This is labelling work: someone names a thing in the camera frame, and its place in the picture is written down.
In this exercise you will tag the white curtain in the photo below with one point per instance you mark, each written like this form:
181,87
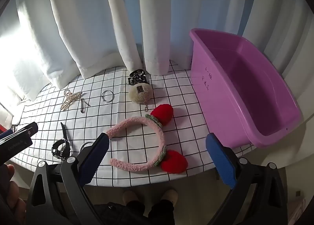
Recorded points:
127,18

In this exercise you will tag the red object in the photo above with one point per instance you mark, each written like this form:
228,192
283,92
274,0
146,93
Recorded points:
2,128

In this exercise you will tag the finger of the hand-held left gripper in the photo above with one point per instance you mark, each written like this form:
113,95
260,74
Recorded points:
29,128

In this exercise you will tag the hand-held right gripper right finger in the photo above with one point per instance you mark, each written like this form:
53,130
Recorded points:
220,161

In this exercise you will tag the purple plastic basin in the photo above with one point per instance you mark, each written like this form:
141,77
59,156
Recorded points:
233,92

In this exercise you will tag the person's left hand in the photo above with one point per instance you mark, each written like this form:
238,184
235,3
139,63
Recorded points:
11,190

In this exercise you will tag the thin silver hoop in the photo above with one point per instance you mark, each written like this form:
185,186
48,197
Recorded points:
83,145

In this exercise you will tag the pink strawberry plush headband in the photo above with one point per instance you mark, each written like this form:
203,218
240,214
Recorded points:
160,141

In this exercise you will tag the brown metal hair clip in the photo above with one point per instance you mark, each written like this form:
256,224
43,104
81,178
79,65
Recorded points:
81,107

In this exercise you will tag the gold pearl claw clip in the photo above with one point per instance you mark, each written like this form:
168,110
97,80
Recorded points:
68,99

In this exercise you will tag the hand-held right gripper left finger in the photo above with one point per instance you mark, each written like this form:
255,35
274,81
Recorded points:
98,158

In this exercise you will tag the silver crystal bangle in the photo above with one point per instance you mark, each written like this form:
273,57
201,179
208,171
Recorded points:
102,97

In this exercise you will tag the black cloud print ribbon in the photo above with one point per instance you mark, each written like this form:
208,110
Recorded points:
137,77

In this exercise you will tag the beige slipper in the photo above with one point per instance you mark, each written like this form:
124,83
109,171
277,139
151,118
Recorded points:
169,195
130,196

